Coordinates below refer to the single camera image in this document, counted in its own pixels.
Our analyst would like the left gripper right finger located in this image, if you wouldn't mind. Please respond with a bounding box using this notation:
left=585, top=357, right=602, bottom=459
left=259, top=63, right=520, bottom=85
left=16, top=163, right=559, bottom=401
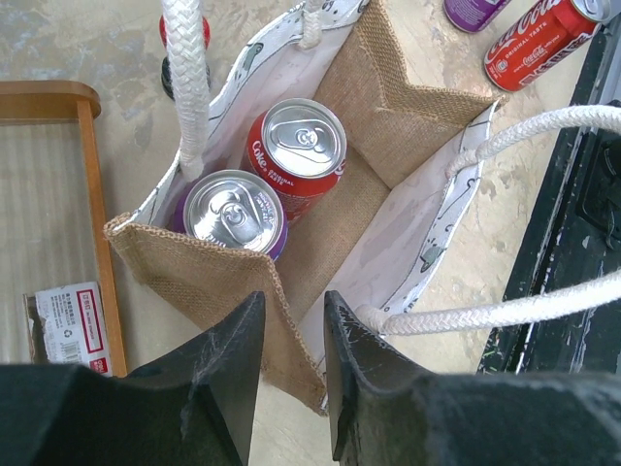
left=324, top=291, right=620, bottom=465

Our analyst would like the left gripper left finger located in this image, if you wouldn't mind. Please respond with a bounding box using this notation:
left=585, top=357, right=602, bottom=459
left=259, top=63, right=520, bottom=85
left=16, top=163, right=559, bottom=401
left=1, top=292, right=266, bottom=465

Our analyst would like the purple fanta can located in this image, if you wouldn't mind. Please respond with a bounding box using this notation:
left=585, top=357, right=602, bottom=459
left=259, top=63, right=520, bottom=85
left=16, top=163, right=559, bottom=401
left=442, top=0, right=510, bottom=33
left=169, top=169, right=288, bottom=260

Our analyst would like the canvas jute tote bag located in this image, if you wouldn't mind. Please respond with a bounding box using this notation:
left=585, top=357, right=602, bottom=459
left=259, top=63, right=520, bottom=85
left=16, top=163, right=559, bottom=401
left=105, top=1, right=620, bottom=416

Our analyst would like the red coke can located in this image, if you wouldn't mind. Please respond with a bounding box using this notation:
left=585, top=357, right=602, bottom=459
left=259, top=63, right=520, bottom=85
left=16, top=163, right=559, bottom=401
left=483, top=0, right=620, bottom=92
left=241, top=98, right=347, bottom=223

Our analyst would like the white red labelled packet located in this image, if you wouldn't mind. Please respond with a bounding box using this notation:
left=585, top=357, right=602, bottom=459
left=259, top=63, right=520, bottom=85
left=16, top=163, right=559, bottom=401
left=22, top=282, right=113, bottom=377

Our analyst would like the small red-capped sauce bottle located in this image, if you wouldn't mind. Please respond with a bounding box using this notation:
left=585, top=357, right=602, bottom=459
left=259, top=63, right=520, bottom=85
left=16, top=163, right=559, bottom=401
left=159, top=17, right=211, bottom=100

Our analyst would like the orange wooden shelf rack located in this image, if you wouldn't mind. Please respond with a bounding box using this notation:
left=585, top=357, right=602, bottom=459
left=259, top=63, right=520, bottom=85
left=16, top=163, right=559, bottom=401
left=1, top=81, right=128, bottom=377

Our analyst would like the black aluminium base frame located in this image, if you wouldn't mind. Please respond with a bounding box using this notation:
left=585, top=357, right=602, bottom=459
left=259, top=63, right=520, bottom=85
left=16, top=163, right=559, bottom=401
left=477, top=128, right=620, bottom=374

